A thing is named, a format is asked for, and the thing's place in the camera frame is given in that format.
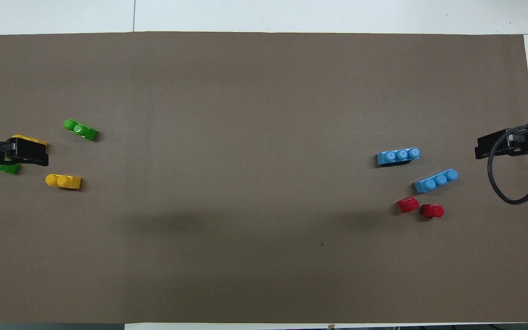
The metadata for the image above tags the blue three-stud block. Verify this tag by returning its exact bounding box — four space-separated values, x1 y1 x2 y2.
376 147 421 167
413 168 459 194

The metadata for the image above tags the yellow two-stud block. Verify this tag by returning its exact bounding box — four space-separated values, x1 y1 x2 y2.
11 134 49 148
45 173 82 190

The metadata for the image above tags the brown table mat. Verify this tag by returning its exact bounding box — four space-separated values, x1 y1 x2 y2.
0 31 528 324

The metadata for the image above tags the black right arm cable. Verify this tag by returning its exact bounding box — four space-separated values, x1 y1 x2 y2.
487 124 528 205

